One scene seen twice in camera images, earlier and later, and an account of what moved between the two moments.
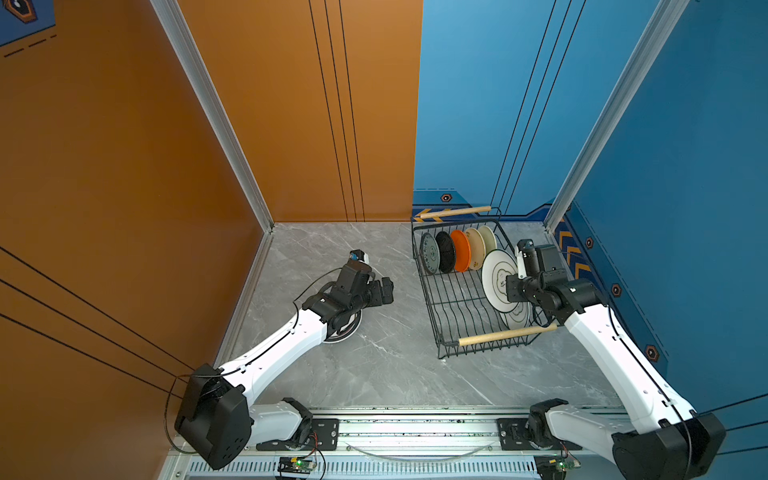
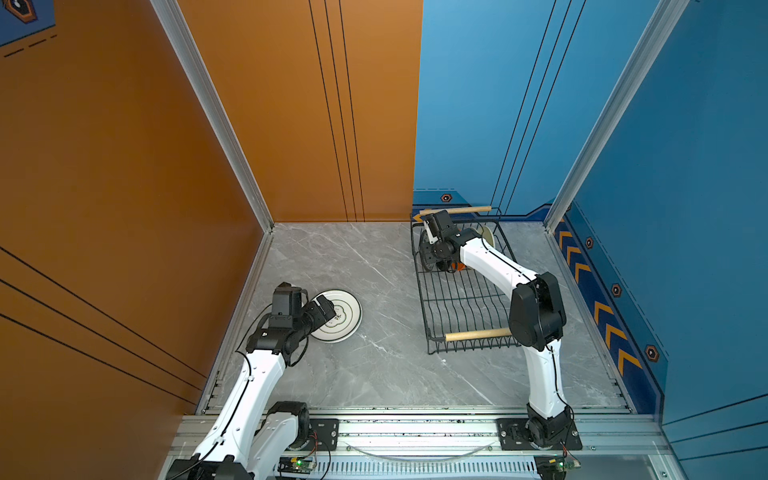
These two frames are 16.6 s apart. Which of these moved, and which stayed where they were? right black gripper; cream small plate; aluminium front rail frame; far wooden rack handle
Moved: right black gripper
Stayed: aluminium front rail frame; cream small plate; far wooden rack handle
